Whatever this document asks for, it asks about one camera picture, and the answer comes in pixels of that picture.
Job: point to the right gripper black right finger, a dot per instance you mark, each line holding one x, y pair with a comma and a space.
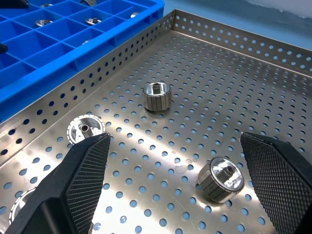
280, 175

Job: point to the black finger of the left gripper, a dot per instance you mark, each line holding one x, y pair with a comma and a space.
14, 3
3, 48

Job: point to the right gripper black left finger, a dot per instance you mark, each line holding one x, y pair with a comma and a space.
61, 195

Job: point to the blue compartment tray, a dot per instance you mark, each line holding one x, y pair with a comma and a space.
48, 57

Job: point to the perforated metal tray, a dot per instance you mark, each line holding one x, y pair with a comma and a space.
195, 73

